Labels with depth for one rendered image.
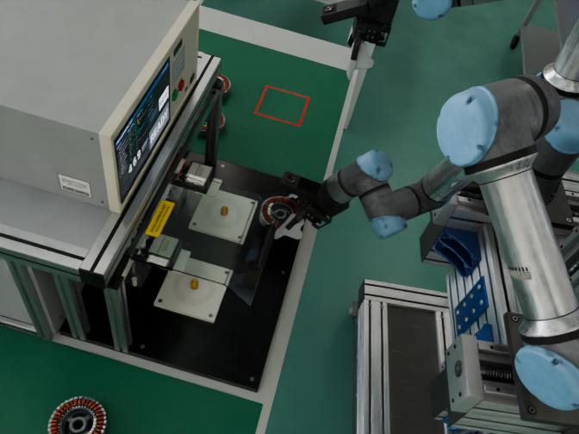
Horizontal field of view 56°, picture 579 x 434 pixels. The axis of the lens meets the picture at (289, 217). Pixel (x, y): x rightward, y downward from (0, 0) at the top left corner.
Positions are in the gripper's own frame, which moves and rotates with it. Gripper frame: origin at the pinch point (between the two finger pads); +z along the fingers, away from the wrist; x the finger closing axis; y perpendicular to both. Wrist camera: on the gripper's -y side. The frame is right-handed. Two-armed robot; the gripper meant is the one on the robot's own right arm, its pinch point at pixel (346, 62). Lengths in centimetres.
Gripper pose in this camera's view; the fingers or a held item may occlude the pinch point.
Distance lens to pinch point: 145.9
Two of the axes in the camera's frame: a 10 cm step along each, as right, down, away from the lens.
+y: 9.8, 1.7, 0.7
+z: -1.6, 6.1, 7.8
